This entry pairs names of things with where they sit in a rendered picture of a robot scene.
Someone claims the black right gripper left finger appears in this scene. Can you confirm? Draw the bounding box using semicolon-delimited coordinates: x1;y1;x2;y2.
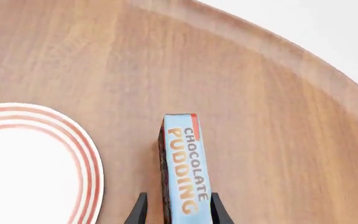
123;192;149;224

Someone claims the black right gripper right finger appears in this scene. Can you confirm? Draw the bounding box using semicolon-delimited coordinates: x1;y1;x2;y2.
209;192;235;224

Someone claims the chocolate pudding box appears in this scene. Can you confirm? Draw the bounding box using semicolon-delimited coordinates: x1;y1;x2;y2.
157;113;214;224

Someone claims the white plate with red rings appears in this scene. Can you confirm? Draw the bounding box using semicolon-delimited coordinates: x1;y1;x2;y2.
0;102;105;224

